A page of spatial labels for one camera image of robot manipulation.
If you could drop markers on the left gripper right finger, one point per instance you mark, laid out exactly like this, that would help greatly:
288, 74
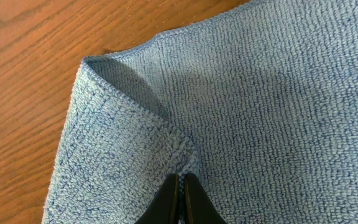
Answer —
198, 207

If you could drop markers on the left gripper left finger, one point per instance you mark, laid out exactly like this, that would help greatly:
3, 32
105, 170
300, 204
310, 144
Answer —
164, 207

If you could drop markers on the blue microfiber cloth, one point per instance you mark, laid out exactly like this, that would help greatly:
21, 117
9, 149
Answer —
260, 102

